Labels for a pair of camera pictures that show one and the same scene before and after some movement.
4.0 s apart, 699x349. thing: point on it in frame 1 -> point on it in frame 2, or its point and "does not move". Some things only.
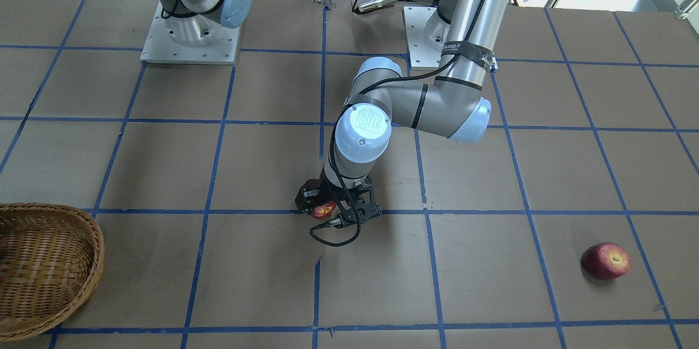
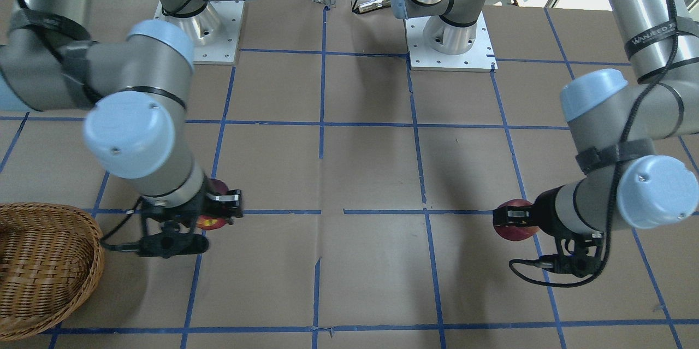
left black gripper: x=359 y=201 -> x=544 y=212
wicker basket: x=51 y=258 does not move
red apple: x=605 y=261 -> x=515 y=234
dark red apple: x=324 y=210 -> x=207 y=223
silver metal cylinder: x=377 y=2 does not move
